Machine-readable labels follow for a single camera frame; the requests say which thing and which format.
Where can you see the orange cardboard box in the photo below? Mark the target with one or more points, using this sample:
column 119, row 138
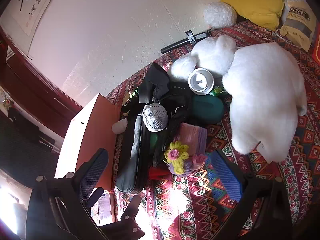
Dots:
column 90, row 135

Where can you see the chenille flower bouquet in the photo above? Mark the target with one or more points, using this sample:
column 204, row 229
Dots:
column 178, row 158

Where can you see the kraft paper pouch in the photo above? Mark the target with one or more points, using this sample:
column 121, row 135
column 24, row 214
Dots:
column 297, row 22

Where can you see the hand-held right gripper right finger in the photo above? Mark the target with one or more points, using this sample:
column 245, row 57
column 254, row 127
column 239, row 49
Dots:
column 226, row 177

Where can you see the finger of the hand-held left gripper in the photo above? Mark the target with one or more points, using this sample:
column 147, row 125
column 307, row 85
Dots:
column 125, row 220
column 93, row 197

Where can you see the white fluffy foam ball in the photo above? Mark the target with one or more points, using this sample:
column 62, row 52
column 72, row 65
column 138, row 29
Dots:
column 220, row 15

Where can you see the white plush toy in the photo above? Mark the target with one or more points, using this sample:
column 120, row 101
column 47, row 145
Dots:
column 262, row 92

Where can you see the calligraphy wall scroll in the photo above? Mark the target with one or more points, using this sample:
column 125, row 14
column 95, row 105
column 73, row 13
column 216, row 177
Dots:
column 32, row 5

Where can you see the dark grey glove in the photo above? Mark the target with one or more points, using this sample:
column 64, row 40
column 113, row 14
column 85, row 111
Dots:
column 157, row 80

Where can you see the white printed label card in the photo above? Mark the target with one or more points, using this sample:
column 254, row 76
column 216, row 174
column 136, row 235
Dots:
column 105, row 207

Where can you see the black selfie stick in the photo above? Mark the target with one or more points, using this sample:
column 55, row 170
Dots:
column 185, row 41

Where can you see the pink knitted cloth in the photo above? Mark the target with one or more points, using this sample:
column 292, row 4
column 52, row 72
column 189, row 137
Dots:
column 192, row 137

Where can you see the patterned red blanket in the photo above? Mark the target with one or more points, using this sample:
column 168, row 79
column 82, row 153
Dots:
column 250, row 200

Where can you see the red banner with gold print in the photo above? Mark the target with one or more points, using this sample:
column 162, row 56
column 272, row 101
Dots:
column 317, row 50

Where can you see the dark green pouch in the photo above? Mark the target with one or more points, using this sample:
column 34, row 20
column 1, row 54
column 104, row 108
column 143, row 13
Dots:
column 207, row 110

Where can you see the black leather case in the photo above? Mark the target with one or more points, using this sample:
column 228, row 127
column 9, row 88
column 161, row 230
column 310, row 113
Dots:
column 132, row 155

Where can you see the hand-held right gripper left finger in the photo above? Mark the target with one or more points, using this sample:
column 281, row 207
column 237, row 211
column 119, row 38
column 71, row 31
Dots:
column 96, row 170

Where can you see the yellow pillow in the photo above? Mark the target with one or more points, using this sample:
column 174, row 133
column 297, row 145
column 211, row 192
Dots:
column 252, row 2

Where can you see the grey yarn ball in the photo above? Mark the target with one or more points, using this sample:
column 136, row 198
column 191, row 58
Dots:
column 155, row 117

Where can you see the green mesh net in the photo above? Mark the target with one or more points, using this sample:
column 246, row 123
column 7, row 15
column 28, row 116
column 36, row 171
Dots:
column 135, row 91

